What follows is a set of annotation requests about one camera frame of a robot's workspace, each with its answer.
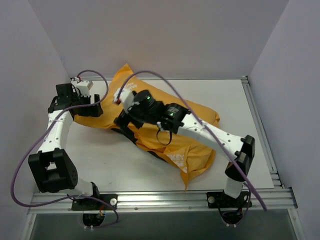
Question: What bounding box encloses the yellow Mickey Mouse pillowcase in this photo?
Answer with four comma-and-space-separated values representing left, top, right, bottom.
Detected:
74, 63, 220, 190

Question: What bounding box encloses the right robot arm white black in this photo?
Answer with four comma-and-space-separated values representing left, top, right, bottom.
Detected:
113, 88, 255, 207

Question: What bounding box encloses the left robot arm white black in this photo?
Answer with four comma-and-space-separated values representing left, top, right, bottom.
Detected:
28, 81, 103, 210

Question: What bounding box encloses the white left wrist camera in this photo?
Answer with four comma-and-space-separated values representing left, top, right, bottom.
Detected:
71, 77, 94, 97

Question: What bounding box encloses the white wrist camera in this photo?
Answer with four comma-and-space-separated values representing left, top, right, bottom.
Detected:
112, 88, 134, 112
71, 77, 94, 97

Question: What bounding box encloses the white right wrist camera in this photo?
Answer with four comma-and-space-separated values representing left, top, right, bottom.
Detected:
112, 88, 134, 112

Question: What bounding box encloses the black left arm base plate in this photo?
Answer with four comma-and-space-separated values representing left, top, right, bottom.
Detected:
71, 193, 118, 211

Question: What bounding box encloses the aluminium back frame rail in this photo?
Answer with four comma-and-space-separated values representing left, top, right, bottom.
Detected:
80, 74, 249, 83

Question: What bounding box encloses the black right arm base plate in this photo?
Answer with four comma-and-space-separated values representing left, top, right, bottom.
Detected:
206, 190, 253, 209

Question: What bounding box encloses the aluminium front frame rail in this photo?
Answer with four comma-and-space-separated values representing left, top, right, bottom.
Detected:
28, 188, 298, 214

